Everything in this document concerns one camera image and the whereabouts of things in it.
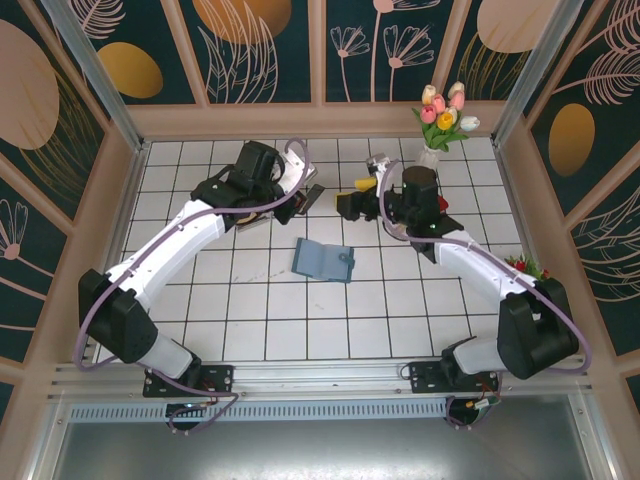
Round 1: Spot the blue card holder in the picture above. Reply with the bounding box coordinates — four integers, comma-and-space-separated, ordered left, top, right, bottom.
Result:
290, 237, 357, 285

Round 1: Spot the white ribbed vase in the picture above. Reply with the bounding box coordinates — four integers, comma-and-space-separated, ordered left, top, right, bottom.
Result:
417, 144, 442, 171

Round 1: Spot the tulip bouquet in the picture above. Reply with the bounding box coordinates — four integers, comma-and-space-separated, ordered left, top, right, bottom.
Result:
410, 81, 482, 151

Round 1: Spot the small red flower plant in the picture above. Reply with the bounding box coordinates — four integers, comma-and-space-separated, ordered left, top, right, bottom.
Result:
504, 253, 551, 281

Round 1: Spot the grey metal sheet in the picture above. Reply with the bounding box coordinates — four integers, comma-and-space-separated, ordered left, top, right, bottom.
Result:
49, 419, 601, 480

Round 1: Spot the aluminium frame rail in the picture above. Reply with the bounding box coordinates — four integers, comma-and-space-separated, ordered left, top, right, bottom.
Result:
47, 355, 594, 401

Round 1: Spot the aluminium corner post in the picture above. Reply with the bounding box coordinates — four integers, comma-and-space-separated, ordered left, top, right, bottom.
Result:
492, 0, 586, 146
42, 0, 151, 154

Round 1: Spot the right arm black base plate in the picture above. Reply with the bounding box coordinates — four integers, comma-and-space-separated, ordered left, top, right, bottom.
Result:
408, 359, 501, 394

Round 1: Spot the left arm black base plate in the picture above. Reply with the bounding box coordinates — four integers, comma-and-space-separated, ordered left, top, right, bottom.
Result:
143, 363, 235, 399

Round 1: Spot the slotted grey cable tray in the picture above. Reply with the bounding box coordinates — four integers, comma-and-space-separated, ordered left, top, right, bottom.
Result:
67, 397, 451, 421

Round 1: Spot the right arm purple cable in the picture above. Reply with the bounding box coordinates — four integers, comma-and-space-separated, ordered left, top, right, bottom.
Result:
374, 159, 591, 431

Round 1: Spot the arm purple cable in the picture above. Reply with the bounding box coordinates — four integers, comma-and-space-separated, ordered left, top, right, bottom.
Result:
374, 159, 591, 431
73, 138, 309, 436

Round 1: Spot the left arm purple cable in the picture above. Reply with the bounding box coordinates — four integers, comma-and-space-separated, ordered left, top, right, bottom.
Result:
73, 138, 309, 436

